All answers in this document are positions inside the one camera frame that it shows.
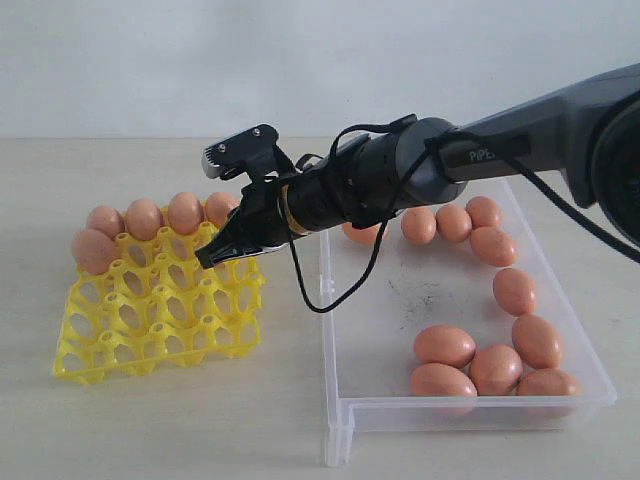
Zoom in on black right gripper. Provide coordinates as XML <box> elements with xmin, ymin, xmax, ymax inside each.
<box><xmin>194</xmin><ymin>182</ymin><xmax>293</xmax><ymax>269</ymax></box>

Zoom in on brown egg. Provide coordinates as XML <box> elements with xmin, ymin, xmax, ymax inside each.
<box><xmin>204</xmin><ymin>192</ymin><xmax>240</xmax><ymax>228</ymax></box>
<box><xmin>516</xmin><ymin>368</ymin><xmax>582</xmax><ymax>419</ymax></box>
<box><xmin>167</xmin><ymin>192</ymin><xmax>204</xmax><ymax>235</ymax></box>
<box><xmin>436</xmin><ymin>203</ymin><xmax>472</xmax><ymax>243</ymax></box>
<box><xmin>409</xmin><ymin>363</ymin><xmax>478</xmax><ymax>397</ymax></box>
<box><xmin>86</xmin><ymin>205</ymin><xmax>125</xmax><ymax>238</ymax></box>
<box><xmin>492</xmin><ymin>267</ymin><xmax>537</xmax><ymax>317</ymax></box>
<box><xmin>465</xmin><ymin>196</ymin><xmax>503</xmax><ymax>229</ymax></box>
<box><xmin>469</xmin><ymin>226</ymin><xmax>517</xmax><ymax>267</ymax></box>
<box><xmin>469</xmin><ymin>344</ymin><xmax>523</xmax><ymax>396</ymax></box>
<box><xmin>401</xmin><ymin>206</ymin><xmax>437</xmax><ymax>246</ymax></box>
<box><xmin>71</xmin><ymin>229</ymin><xmax>120</xmax><ymax>275</ymax></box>
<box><xmin>413</xmin><ymin>325</ymin><xmax>476</xmax><ymax>369</ymax></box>
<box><xmin>511</xmin><ymin>314</ymin><xmax>563</xmax><ymax>369</ymax></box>
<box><xmin>124</xmin><ymin>198</ymin><xmax>164</xmax><ymax>241</ymax></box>
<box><xmin>341</xmin><ymin>222</ymin><xmax>381</xmax><ymax>245</ymax></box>

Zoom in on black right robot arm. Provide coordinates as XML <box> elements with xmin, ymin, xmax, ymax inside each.
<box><xmin>196</xmin><ymin>65</ymin><xmax>639</xmax><ymax>268</ymax></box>

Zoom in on yellow plastic egg tray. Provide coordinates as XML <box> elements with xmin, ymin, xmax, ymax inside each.
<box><xmin>53</xmin><ymin>206</ymin><xmax>265</xmax><ymax>385</ymax></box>

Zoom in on clear plastic bin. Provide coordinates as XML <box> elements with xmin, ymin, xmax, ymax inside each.
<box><xmin>322</xmin><ymin>179</ymin><xmax>617</xmax><ymax>466</ymax></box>

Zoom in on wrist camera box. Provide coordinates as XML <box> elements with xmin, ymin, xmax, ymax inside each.
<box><xmin>201</xmin><ymin>124</ymin><xmax>296</xmax><ymax>183</ymax></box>

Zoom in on black camera cable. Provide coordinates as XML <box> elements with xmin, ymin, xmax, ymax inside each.
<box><xmin>289</xmin><ymin>114</ymin><xmax>640</xmax><ymax>314</ymax></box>

